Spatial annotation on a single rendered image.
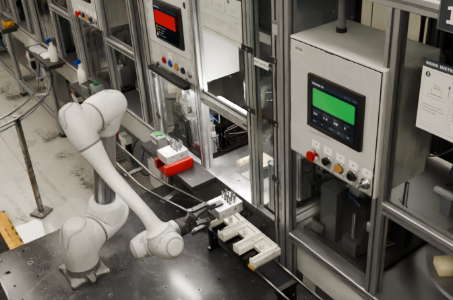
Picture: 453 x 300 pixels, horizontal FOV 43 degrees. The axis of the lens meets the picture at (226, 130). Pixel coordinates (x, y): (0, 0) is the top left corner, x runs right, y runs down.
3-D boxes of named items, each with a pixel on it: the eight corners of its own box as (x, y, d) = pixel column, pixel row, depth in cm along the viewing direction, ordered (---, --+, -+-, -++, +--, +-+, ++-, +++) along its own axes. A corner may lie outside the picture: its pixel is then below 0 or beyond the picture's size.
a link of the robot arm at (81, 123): (89, 146, 216) (112, 130, 226) (63, 106, 212) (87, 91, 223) (70, 156, 224) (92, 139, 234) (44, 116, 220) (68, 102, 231)
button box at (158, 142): (152, 152, 305) (149, 133, 299) (164, 147, 309) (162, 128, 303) (159, 158, 299) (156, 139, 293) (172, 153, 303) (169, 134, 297)
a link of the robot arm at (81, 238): (56, 267, 256) (46, 228, 246) (82, 242, 270) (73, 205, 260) (84, 277, 250) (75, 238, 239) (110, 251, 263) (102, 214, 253)
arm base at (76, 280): (76, 295, 248) (73, 286, 245) (58, 267, 264) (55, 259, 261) (114, 277, 257) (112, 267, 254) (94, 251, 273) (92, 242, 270)
